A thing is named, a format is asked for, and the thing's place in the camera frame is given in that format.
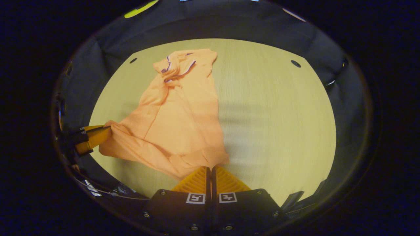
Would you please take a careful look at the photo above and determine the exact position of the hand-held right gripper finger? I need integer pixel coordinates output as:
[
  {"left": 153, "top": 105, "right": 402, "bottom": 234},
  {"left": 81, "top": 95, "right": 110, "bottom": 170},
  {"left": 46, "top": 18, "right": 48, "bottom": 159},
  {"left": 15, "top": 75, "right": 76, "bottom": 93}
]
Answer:
[
  {"left": 212, "top": 165, "right": 286, "bottom": 236},
  {"left": 143, "top": 166, "right": 211, "bottom": 236}
]

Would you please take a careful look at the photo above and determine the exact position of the black backdrop cloth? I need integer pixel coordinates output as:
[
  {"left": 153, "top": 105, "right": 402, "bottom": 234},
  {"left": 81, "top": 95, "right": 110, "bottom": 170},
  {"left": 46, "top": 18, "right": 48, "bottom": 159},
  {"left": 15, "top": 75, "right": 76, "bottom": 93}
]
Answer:
[{"left": 51, "top": 0, "right": 371, "bottom": 210}]

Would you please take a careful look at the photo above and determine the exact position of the orange T-shirt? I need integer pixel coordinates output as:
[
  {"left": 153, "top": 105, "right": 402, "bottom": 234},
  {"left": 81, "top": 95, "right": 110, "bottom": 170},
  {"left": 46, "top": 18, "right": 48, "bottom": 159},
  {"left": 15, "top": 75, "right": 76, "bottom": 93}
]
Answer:
[{"left": 98, "top": 49, "right": 230, "bottom": 181}]

